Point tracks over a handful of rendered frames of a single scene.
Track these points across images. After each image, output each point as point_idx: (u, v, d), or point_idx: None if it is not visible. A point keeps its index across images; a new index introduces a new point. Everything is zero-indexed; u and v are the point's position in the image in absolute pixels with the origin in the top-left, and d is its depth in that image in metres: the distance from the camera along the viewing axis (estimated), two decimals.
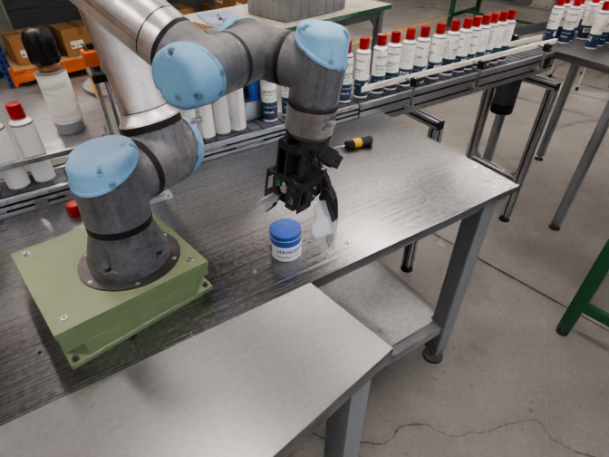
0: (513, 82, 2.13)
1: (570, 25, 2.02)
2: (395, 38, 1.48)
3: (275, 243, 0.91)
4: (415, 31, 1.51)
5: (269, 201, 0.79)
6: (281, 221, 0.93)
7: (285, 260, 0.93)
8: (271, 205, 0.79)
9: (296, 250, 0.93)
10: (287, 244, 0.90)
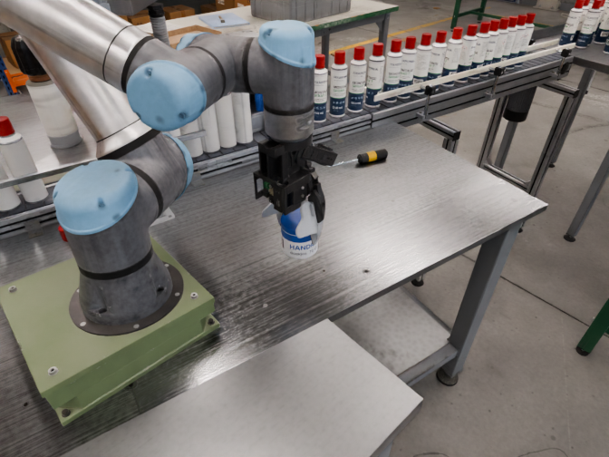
0: (528, 88, 2.04)
1: (588, 29, 1.93)
2: (410, 43, 1.40)
3: (288, 237, 0.76)
4: (430, 36, 1.42)
5: (278, 213, 0.79)
6: (294, 211, 0.79)
7: (298, 257, 0.79)
8: (281, 217, 0.79)
9: (313, 246, 0.78)
10: (302, 238, 0.76)
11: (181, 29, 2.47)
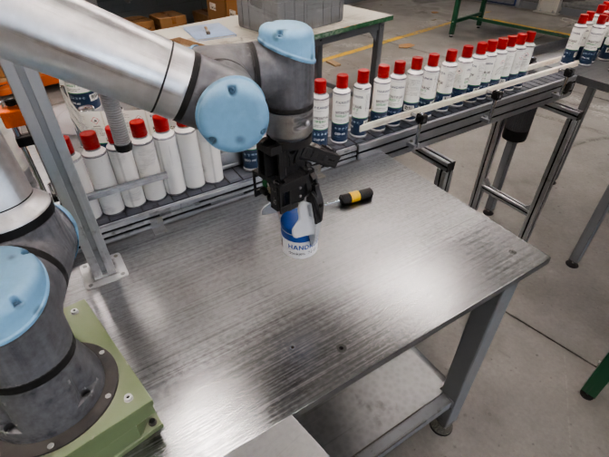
0: None
1: (593, 45, 1.81)
2: (399, 69, 1.27)
3: (286, 236, 0.77)
4: (421, 60, 1.30)
5: (280, 212, 0.80)
6: (295, 211, 0.79)
7: (296, 257, 0.79)
8: (282, 216, 0.80)
9: (311, 247, 0.78)
10: (300, 238, 0.76)
11: None
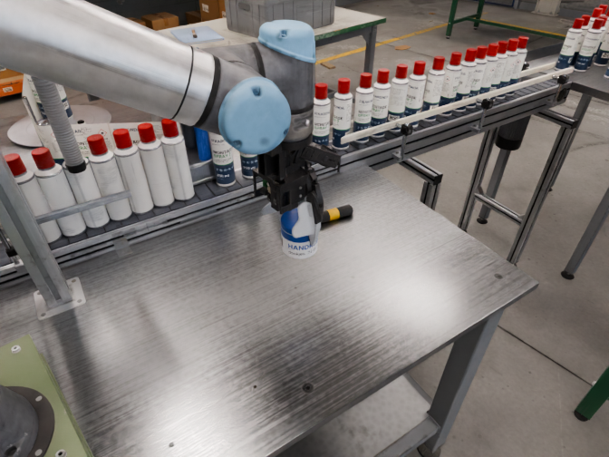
0: None
1: (588, 51, 1.75)
2: (382, 78, 1.21)
3: (286, 236, 0.77)
4: (406, 68, 1.24)
5: (280, 212, 0.80)
6: (295, 211, 0.79)
7: (296, 257, 0.79)
8: (282, 216, 0.80)
9: (311, 247, 0.78)
10: (300, 238, 0.76)
11: None
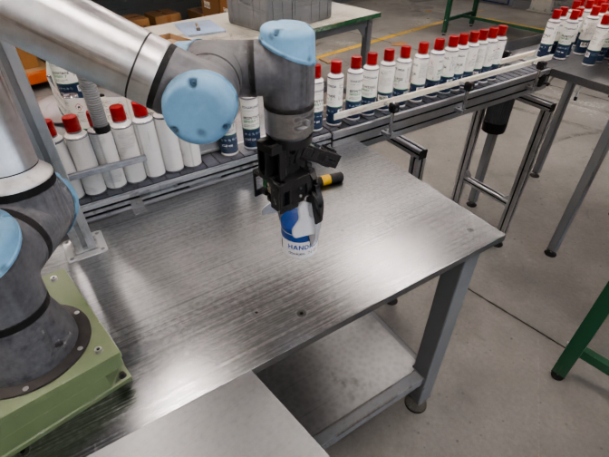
0: (506, 100, 1.98)
1: (566, 40, 1.87)
2: (371, 60, 1.34)
3: (286, 236, 0.77)
4: (393, 52, 1.36)
5: (280, 212, 0.80)
6: (295, 211, 0.79)
7: (296, 257, 0.79)
8: (282, 216, 0.80)
9: (311, 247, 0.78)
10: (300, 238, 0.76)
11: None
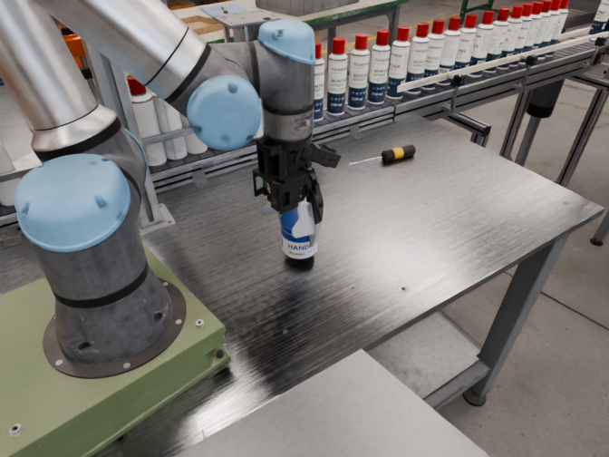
0: (555, 81, 1.90)
1: None
2: (438, 28, 1.25)
3: (286, 236, 0.77)
4: (459, 20, 1.28)
5: (280, 212, 0.80)
6: (295, 211, 0.79)
7: (296, 257, 0.79)
8: (282, 216, 0.80)
9: (311, 247, 0.78)
10: (300, 238, 0.76)
11: (182, 20, 2.32)
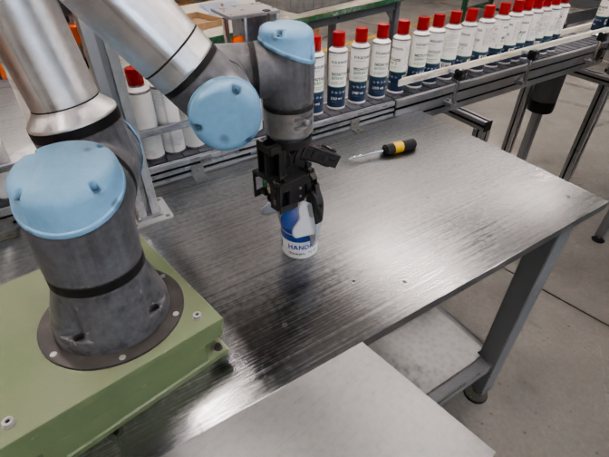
0: (557, 77, 1.89)
1: None
2: (439, 22, 1.24)
3: (286, 236, 0.77)
4: (461, 14, 1.27)
5: (279, 212, 0.80)
6: (295, 211, 0.79)
7: (296, 257, 0.79)
8: (282, 215, 0.80)
9: (311, 247, 0.78)
10: (300, 238, 0.76)
11: None
